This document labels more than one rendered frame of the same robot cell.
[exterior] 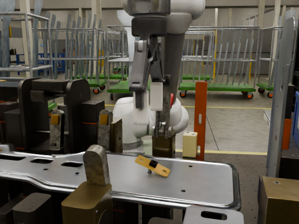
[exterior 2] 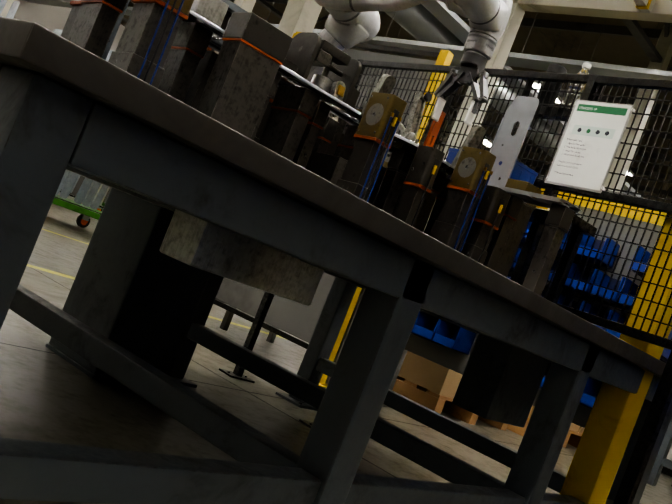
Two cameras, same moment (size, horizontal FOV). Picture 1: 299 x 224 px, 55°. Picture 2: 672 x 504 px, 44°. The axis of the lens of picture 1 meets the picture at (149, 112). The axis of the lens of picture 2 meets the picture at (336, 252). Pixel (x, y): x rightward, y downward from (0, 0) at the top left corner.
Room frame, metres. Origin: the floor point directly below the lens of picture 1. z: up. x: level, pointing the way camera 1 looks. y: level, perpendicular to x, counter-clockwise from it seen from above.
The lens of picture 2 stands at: (-0.62, 2.12, 0.57)
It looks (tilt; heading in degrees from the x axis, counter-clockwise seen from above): 2 degrees up; 305
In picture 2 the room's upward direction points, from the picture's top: 22 degrees clockwise
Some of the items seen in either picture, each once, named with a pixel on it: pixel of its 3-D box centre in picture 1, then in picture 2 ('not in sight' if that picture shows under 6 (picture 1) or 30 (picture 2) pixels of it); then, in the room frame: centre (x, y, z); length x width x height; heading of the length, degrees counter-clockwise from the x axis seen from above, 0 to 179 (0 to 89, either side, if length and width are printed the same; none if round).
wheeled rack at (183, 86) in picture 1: (216, 62); not in sight; (7.71, -1.75, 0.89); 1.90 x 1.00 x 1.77; 81
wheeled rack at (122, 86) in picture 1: (132, 62); not in sight; (7.84, 0.45, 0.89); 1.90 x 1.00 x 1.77; 175
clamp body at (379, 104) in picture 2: not in sight; (367, 162); (0.55, 0.44, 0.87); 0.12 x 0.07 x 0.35; 166
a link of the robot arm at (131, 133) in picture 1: (128, 118); not in sight; (1.47, 0.11, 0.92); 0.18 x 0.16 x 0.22; 96
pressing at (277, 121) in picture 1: (277, 109); (506, 145); (0.56, -0.25, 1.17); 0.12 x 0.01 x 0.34; 166
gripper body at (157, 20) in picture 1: (149, 40); (470, 70); (0.64, 0.00, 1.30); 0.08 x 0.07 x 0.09; 165
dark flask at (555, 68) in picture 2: not in sight; (549, 89); (0.69, -0.68, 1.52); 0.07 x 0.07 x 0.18
